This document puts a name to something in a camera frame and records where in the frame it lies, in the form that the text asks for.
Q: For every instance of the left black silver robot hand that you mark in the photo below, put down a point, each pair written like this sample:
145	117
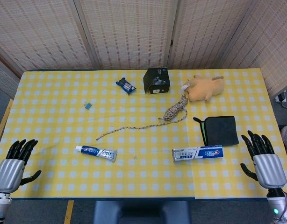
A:
9	170

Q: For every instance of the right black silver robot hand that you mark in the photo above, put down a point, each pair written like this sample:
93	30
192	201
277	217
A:
269	170

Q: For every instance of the blue white toothpaste box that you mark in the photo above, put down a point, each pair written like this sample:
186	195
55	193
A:
197	153

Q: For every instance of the blue white toothpaste tube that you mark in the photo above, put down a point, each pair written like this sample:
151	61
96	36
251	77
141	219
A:
96	152

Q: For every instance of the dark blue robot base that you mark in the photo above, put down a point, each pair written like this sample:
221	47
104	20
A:
141	212

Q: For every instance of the black cardboard box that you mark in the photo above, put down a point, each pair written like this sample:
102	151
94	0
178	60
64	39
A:
157	80

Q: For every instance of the dark grey cloth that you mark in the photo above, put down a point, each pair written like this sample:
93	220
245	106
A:
220	130

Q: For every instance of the white power strip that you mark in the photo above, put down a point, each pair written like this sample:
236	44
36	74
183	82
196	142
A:
281	96

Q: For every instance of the woven folding screen panel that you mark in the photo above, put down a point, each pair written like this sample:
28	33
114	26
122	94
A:
204	35
129	35
3	77
40	35
274	46

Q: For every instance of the blue binder clip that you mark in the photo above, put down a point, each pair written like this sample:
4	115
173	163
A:
88	106

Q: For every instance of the yellow plush toy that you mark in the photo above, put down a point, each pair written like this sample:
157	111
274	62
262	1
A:
204	88

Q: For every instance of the yellow white checked tablecloth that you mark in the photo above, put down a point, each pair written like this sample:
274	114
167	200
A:
143	177

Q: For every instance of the blue snack packet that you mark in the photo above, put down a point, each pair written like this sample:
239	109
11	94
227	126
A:
126	86

